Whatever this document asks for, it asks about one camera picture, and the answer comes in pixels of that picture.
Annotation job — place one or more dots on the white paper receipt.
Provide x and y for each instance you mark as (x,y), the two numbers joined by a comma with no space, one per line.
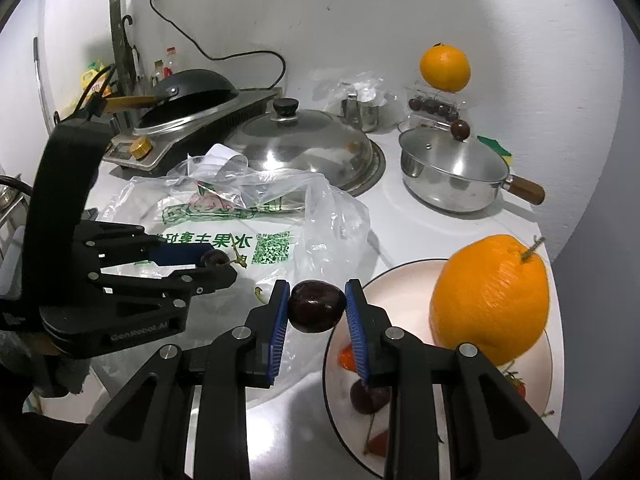
(225,155)

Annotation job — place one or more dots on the grey vertical pipe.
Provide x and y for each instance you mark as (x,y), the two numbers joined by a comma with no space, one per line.
(119,20)

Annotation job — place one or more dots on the black hook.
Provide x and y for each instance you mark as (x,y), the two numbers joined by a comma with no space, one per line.
(125,22)

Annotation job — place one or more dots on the steel pan lid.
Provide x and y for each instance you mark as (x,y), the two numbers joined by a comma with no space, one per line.
(300,150)

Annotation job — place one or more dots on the steel induction cooker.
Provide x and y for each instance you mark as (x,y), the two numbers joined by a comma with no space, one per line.
(200,125)

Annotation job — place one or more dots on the small steel pot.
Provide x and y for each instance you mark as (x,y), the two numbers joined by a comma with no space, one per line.
(450,175)

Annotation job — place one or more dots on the glass jar with fruit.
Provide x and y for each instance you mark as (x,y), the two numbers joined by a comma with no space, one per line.
(432,105)

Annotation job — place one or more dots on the bag of steel cups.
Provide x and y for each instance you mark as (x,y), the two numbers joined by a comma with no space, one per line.
(365,110)

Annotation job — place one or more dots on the dark oil bottle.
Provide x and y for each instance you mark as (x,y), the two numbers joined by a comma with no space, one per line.
(157,77)

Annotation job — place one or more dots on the yellow detergent bottle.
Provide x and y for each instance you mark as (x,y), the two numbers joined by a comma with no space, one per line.
(92,80)

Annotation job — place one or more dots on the black wok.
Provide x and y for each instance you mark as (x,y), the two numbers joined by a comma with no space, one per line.
(200,85)

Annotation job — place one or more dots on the small orange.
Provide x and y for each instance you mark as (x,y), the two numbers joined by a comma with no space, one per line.
(445,67)

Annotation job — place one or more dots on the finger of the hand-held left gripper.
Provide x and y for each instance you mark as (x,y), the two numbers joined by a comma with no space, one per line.
(200,280)
(170,257)

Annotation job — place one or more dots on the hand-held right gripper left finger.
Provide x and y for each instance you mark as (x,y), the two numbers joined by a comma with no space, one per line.
(277,330)

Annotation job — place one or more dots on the red cap bottle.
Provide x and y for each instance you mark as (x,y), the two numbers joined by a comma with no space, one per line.
(171,65)

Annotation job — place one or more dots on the large orange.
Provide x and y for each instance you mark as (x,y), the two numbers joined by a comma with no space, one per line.
(490,300)

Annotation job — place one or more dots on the person's left forearm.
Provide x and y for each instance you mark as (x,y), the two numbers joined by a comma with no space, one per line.
(65,375)

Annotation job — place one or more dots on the green sponge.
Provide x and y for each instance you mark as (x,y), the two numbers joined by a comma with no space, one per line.
(495,147)

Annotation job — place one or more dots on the black metal rack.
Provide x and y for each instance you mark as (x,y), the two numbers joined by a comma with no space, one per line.
(10,200)

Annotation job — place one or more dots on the red strawberry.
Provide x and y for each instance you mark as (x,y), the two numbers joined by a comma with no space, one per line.
(379,442)
(347,360)
(519,389)

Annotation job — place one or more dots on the clear printed plastic bag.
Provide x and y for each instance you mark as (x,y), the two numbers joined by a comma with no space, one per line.
(330,220)

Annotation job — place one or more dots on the white bowl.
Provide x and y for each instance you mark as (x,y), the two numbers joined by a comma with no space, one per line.
(400,290)

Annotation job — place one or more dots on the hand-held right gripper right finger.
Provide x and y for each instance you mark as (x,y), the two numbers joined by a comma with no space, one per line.
(357,330)

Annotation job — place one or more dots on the dark red cherry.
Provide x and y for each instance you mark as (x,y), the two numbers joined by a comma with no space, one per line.
(214,258)
(317,310)
(372,402)

